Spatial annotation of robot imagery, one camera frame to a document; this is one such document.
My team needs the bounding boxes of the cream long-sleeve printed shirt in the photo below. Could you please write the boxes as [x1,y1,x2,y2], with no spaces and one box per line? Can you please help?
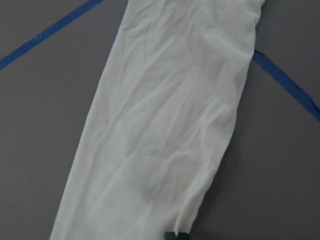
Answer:
[50,0,263,240]

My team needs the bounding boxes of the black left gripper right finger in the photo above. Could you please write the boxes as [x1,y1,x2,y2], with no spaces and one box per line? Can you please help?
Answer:
[177,232,190,240]

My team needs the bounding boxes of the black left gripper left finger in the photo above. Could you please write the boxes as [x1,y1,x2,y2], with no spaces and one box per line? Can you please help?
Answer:
[164,232,178,240]

